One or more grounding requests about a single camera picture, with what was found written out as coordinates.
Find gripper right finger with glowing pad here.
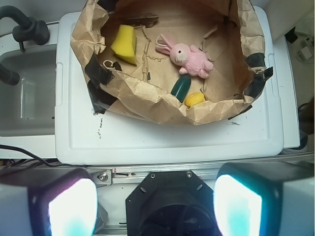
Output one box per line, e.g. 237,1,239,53
214,161,315,236

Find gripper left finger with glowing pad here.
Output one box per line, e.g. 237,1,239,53
0,167,98,236

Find pink plush bunny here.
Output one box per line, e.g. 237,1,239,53
155,34,214,79

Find white plastic bin lid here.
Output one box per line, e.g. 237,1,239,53
55,12,284,166

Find grey sink basin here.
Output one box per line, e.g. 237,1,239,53
0,44,57,137

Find yellow toy lemon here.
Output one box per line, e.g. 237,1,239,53
185,92,205,107

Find dark green toy cucumber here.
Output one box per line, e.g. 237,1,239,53
171,74,191,103

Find black faucet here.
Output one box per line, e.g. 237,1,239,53
0,5,51,86

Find yellow sponge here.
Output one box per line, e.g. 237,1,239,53
111,25,136,65

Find black cable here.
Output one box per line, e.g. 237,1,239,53
0,144,87,170

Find black octagonal mount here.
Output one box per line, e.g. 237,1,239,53
126,170,221,236

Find aluminium rail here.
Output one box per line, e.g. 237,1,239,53
86,151,315,185

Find white wall plug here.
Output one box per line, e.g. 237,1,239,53
298,37,315,60

